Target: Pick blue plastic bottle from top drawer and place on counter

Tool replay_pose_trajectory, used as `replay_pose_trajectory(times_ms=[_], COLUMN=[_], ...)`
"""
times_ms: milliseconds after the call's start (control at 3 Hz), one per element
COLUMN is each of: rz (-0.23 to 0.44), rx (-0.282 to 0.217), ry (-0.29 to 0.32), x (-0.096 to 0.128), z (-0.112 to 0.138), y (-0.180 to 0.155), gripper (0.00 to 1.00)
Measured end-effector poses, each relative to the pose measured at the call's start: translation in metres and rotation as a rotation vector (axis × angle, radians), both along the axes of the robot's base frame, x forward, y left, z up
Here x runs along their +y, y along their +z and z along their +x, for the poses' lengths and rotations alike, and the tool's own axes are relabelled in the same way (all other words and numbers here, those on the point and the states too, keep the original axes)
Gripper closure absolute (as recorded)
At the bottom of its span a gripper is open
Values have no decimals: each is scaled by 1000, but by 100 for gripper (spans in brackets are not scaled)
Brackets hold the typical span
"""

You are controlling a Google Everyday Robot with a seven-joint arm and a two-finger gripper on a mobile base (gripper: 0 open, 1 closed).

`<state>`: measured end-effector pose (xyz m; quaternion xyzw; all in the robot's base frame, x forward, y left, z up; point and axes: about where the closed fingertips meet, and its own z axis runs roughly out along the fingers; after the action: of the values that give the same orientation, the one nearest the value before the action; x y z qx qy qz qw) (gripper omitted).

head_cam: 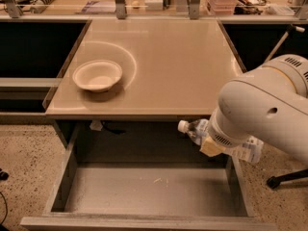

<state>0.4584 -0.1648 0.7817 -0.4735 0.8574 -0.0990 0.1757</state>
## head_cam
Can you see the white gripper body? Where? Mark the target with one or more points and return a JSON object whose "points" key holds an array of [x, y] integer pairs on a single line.
{"points": [[220, 138]]}

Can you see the purple book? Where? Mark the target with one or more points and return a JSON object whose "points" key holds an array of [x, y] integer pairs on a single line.
{"points": [[99, 7]]}

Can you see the grey cabinet counter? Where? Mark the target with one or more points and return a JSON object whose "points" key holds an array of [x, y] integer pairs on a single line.
{"points": [[171, 68]]}

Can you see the white stick with black tip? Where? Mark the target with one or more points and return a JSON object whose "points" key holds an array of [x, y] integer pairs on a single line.
{"points": [[290, 28]]}

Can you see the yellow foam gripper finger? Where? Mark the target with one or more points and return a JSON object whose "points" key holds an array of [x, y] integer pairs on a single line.
{"points": [[210, 148]]}

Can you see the grey open top drawer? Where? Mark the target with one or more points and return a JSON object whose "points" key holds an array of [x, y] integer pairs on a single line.
{"points": [[144, 176]]}

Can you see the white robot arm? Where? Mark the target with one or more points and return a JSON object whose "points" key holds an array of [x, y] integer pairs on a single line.
{"points": [[269, 103]]}

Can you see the black coiled tool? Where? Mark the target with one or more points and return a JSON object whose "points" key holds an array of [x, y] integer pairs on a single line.
{"points": [[40, 6]]}

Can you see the black office chair base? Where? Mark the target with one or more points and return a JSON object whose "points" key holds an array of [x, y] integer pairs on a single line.
{"points": [[274, 182]]}

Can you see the white paper bowl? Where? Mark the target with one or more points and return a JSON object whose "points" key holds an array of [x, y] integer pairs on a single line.
{"points": [[97, 76]]}

